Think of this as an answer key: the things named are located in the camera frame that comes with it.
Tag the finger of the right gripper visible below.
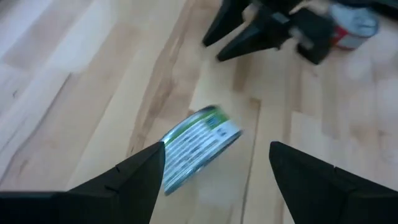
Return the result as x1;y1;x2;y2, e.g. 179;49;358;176
201;0;250;48
216;21;281;62

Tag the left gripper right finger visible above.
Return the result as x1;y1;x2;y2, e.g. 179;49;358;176
269;141;386;224

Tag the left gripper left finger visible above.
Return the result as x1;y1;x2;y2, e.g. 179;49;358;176
65;141;166;224

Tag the silver tin can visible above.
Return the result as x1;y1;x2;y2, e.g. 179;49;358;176
329;2;380;50
160;105;243;196

